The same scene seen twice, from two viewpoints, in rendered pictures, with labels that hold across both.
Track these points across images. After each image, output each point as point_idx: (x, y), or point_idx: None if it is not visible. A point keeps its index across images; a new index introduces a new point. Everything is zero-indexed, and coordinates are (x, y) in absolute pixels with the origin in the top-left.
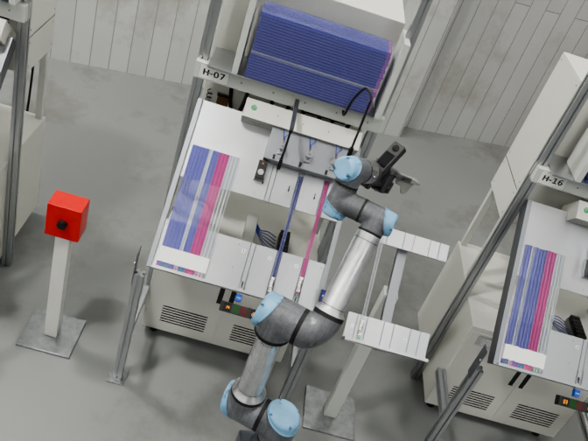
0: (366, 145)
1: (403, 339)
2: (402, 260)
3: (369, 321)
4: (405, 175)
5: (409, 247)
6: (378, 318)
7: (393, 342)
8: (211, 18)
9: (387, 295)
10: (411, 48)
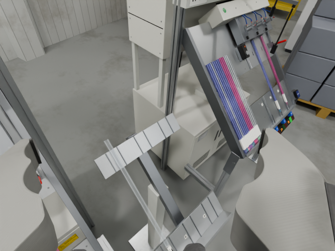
0: (3, 80)
1: (203, 216)
2: (147, 157)
3: (172, 238)
4: (288, 203)
5: (147, 145)
6: (160, 206)
7: (199, 228)
8: None
9: (160, 195)
10: None
